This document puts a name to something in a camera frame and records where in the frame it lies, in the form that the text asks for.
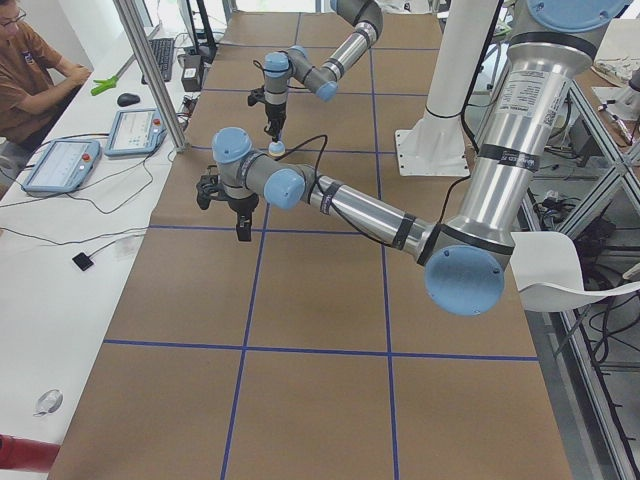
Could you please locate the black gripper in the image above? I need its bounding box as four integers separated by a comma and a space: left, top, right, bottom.
228, 194, 259, 242
264, 102, 287, 143

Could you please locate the blue dome call bell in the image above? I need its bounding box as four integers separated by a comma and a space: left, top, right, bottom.
268, 141, 286, 157

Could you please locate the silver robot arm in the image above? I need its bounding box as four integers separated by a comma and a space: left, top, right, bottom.
248, 1, 383, 156
212, 1, 626, 316

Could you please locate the black power box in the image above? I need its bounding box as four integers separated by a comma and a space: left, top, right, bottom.
181, 55, 203, 92

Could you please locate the black keyboard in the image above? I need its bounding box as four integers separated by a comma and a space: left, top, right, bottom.
149, 38, 174, 82

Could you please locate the far blue teach pendant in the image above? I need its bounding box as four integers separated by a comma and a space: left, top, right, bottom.
104, 109, 166, 157

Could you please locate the blue teach pendant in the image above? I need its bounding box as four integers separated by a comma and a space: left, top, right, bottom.
22, 139, 102, 196
104, 109, 166, 157

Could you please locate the black computer mouse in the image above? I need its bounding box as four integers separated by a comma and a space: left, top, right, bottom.
116, 93, 141, 107

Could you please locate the small black square pad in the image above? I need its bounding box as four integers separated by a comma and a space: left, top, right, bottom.
72, 252, 94, 271

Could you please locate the green plastic tool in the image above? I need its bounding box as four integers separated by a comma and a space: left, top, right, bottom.
91, 75, 119, 96

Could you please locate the near blue teach pendant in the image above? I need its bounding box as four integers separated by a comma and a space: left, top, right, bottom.
22, 139, 102, 196

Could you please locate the person in brown shirt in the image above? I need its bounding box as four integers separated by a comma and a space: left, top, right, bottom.
0, 0, 94, 151

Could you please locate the crumpled clear plastic wrapper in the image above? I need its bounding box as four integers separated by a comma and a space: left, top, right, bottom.
33, 389, 64, 417

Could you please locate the white plastic chair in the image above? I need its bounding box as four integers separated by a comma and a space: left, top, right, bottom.
510, 231, 639, 312

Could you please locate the red cylinder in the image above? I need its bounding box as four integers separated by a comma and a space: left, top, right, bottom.
0, 434, 60, 473

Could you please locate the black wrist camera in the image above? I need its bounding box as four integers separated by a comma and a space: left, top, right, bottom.
196, 174, 230, 210
247, 86, 267, 107

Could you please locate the black camera cable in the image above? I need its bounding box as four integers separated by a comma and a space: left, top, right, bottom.
274, 133, 451, 236

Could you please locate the aluminium frame post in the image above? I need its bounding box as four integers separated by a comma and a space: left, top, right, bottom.
113, 0, 187, 153

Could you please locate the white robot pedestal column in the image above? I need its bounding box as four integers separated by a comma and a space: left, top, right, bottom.
395, 0, 502, 177

